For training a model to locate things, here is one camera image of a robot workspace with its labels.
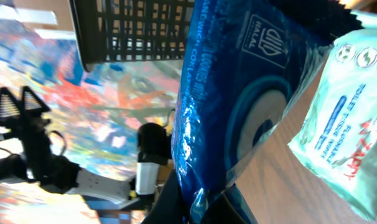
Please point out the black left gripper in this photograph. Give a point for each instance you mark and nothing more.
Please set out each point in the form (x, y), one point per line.
(32, 134)

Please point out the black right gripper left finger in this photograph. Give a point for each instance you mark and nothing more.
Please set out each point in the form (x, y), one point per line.
(169, 208)

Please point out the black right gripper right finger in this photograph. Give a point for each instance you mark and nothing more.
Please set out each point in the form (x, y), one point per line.
(227, 209)

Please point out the grey plastic basket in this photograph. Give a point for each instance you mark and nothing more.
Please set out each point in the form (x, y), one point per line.
(130, 30)

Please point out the blue Oreo cookie pack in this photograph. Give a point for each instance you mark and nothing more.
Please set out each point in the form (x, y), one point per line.
(246, 64)

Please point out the mint green wipes pack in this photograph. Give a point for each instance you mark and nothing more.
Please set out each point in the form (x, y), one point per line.
(338, 139)

